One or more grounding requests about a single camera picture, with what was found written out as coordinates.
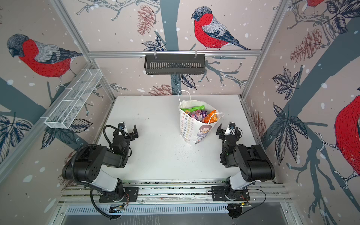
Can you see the orange snack packet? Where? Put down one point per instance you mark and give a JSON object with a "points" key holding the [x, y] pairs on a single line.
{"points": [[210, 118]]}

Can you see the purple candy packet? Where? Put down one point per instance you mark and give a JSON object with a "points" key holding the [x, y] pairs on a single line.
{"points": [[198, 115]]}

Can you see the white mesh wall basket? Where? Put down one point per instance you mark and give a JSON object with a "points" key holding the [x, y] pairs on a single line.
{"points": [[75, 97]]}

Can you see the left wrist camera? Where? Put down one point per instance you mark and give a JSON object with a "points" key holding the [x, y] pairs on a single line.
{"points": [[121, 126]]}

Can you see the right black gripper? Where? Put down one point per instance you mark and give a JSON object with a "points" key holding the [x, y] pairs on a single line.
{"points": [[238, 136]]}

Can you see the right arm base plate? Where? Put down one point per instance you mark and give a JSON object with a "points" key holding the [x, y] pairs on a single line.
{"points": [[223, 193]]}

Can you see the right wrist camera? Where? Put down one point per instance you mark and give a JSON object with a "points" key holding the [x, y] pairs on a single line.
{"points": [[232, 126]]}

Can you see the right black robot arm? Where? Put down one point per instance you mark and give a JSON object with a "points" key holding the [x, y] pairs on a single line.
{"points": [[252, 161]]}

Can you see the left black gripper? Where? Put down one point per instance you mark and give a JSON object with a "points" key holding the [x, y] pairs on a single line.
{"points": [[135, 135]]}

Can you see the white printed paper bag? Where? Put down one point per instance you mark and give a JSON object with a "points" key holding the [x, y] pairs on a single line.
{"points": [[193, 131]]}

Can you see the aluminium mounting rail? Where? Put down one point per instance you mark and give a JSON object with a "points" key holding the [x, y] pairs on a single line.
{"points": [[183, 192]]}

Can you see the black hanging wire basket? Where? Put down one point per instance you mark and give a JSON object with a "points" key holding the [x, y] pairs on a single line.
{"points": [[175, 64]]}

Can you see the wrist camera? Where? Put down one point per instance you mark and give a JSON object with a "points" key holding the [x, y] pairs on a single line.
{"points": [[121, 126], [232, 126]]}

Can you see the green chips bag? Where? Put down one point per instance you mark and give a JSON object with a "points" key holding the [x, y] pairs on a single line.
{"points": [[193, 109]]}

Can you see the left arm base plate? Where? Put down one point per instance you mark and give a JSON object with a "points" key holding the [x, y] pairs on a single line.
{"points": [[120, 195]]}

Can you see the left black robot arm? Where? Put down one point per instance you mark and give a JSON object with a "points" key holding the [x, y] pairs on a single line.
{"points": [[85, 166]]}

